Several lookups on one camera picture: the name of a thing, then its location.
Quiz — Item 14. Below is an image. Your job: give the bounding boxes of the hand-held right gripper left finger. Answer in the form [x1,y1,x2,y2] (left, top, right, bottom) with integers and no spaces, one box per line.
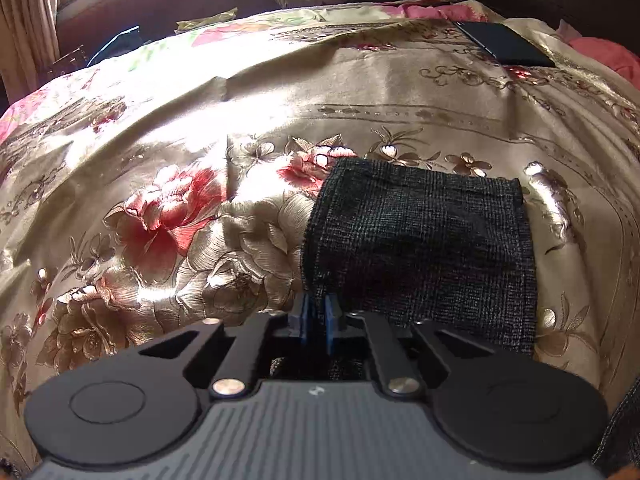
[137,292,315,402]

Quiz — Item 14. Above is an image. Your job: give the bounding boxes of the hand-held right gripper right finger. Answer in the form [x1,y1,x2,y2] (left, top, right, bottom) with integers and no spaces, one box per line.
[324,294,497,401]

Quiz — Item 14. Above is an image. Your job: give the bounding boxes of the dark grey knit pants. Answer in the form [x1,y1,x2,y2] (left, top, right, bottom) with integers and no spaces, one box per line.
[301,158,640,480]

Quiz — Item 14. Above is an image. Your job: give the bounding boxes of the floral satin bedspread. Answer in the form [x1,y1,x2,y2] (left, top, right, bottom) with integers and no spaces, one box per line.
[0,1,640,480]

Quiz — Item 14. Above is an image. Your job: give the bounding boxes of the yellow-green wrapper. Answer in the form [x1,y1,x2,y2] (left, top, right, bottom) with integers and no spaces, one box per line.
[176,7,239,34]

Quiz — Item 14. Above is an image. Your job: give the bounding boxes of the black smartphone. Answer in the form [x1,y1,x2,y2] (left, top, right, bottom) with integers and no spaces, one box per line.
[455,21,557,68]

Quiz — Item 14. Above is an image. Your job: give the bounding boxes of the dark blue bag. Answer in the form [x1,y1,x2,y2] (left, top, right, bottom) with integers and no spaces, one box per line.
[86,26,142,68]

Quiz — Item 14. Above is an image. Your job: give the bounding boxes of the pink cloth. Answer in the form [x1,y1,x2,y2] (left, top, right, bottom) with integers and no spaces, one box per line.
[569,35,640,92]

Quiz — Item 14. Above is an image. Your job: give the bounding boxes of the beige curtain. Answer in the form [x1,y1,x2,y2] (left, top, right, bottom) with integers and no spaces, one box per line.
[0,0,77,95]

